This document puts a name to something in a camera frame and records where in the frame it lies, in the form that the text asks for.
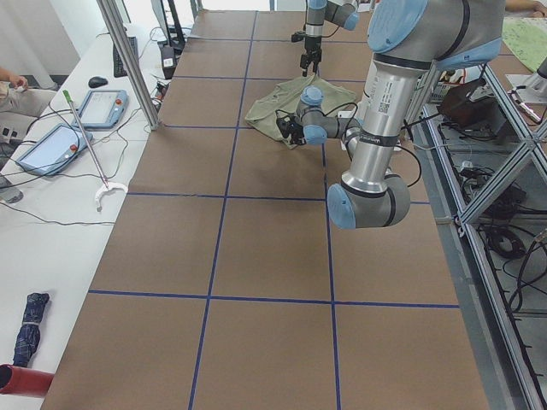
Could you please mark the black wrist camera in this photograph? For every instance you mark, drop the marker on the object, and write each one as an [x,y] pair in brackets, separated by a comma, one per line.
[284,125]
[297,37]

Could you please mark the far blue teach pendant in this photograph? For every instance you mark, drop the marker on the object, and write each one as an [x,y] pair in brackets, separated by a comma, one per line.
[101,110]

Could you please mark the aluminium frame post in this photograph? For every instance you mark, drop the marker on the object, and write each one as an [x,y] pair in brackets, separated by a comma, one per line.
[114,23]

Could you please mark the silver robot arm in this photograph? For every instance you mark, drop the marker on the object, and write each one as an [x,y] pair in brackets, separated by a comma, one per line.
[406,38]
[318,12]

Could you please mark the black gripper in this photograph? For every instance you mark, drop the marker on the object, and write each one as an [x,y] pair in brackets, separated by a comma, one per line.
[310,44]
[296,134]

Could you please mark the seated person in beige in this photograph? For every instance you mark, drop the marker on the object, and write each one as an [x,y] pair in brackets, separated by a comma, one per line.
[20,107]

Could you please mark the folded dark blue umbrella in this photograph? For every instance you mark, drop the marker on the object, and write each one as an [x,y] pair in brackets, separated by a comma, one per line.
[28,337]

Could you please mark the near blue teach pendant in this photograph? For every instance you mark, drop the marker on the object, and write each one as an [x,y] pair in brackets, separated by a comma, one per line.
[54,151]

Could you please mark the black computer mouse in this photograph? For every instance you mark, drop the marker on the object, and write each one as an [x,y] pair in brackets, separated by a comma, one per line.
[97,81]

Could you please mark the blue teach pendant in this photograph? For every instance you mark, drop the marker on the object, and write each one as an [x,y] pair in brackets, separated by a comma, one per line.
[101,110]
[54,151]

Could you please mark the black power adapter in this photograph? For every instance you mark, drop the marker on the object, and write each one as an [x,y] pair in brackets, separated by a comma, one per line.
[168,60]

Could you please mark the red cylinder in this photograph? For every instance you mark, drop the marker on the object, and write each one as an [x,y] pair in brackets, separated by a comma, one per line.
[16,380]

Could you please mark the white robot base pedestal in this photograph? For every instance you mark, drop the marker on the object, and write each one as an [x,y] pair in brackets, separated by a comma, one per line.
[350,130]

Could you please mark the green long-sleeve shirt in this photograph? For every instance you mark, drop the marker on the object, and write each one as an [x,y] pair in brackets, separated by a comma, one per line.
[285,98]

